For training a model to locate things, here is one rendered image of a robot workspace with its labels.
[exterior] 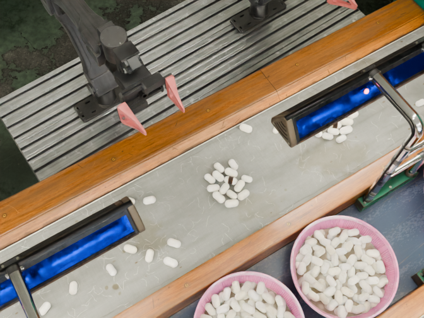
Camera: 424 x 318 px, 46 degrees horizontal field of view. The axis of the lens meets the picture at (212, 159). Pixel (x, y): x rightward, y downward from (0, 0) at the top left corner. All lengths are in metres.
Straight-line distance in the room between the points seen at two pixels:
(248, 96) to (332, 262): 0.52
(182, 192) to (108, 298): 0.33
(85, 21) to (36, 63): 1.43
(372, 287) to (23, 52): 2.00
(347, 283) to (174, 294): 0.44
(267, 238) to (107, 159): 0.48
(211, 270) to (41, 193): 0.50
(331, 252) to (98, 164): 0.66
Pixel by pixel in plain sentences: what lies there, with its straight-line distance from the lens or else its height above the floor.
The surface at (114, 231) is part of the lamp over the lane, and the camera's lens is 0.98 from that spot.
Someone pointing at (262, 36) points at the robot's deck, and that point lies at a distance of 1.74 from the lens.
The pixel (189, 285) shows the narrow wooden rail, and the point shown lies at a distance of 1.26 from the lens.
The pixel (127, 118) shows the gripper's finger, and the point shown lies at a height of 1.06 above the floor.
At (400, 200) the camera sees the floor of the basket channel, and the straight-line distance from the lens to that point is 1.52.
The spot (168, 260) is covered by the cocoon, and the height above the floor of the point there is 0.76.
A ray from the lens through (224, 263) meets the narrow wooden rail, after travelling 1.27.
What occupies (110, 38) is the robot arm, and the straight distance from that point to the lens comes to 1.09.
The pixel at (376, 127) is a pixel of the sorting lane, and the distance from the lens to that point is 1.53.
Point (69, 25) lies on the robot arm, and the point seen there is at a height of 0.97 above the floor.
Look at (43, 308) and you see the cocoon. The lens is 1.32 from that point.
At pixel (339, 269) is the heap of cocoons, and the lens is 1.33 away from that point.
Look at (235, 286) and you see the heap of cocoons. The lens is 1.28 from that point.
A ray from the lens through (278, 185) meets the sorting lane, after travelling 1.38.
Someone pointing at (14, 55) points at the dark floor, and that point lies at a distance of 2.71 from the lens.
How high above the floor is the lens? 2.00
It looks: 64 degrees down
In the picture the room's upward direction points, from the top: straight up
